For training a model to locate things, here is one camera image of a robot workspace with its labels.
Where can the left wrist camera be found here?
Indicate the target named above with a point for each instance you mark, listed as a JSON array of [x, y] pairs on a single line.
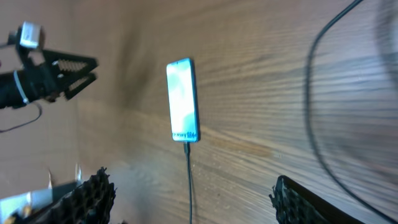
[[29, 35]]

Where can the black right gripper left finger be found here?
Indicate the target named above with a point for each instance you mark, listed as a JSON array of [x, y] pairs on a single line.
[[90, 202]]

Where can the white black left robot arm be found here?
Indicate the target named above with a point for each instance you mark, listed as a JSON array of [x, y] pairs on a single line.
[[60, 74]]

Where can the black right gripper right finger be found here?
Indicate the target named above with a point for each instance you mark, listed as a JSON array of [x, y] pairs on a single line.
[[294, 204]]

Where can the blue Galaxy smartphone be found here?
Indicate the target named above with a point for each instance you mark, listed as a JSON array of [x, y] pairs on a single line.
[[182, 101]]

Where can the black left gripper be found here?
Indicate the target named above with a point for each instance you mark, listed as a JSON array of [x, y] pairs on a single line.
[[36, 82]]

